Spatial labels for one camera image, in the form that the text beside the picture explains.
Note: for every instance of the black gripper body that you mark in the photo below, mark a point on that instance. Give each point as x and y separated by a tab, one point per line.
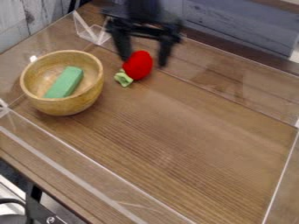
142	18

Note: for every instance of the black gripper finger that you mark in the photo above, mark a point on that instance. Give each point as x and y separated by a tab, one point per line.
164	50
121	40

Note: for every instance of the green rectangular block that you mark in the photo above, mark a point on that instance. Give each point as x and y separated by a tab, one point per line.
65	83

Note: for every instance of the brown wooden bowl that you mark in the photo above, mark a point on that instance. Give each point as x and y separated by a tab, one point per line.
40	74

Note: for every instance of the red plush strawberry toy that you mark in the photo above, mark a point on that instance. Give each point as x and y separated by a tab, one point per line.
134	68

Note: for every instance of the blue grey couch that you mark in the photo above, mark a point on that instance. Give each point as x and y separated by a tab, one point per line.
241	21

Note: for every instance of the clear acrylic corner bracket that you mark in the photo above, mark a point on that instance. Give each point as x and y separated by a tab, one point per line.
92	33

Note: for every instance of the black stand with cable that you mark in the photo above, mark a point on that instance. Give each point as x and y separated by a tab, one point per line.
25	210

